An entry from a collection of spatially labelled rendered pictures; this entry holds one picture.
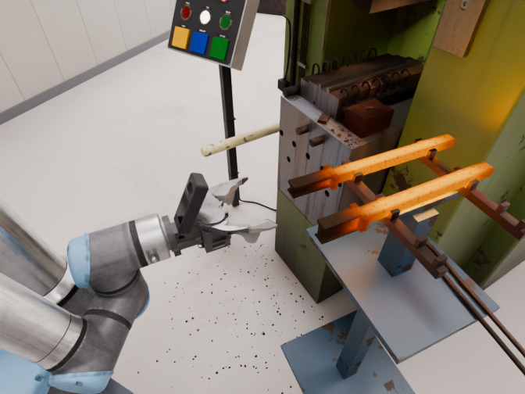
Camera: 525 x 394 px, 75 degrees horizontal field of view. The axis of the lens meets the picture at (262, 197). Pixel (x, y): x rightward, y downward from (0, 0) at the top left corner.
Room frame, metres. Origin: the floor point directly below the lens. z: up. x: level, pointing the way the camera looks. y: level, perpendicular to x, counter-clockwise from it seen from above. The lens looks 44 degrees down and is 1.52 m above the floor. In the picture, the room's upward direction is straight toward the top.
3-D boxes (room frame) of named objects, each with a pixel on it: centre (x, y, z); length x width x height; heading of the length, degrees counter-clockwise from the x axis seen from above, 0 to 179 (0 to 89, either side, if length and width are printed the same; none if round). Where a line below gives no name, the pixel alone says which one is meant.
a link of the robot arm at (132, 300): (0.36, 0.29, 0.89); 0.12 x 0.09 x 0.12; 173
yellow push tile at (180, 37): (1.45, 0.33, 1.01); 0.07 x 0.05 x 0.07; 56
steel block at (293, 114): (1.13, -0.40, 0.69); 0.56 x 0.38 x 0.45; 121
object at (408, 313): (0.52, -0.34, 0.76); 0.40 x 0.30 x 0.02; 24
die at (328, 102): (1.17, -0.37, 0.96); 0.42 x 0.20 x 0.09; 121
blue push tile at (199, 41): (1.39, 0.25, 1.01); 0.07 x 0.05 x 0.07; 56
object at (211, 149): (1.31, 0.07, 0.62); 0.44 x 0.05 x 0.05; 121
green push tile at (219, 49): (1.34, 0.16, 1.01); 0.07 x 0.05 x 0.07; 56
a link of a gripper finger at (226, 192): (0.54, 0.07, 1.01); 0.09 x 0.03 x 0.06; 150
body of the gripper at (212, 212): (0.45, 0.13, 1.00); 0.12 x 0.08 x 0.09; 114
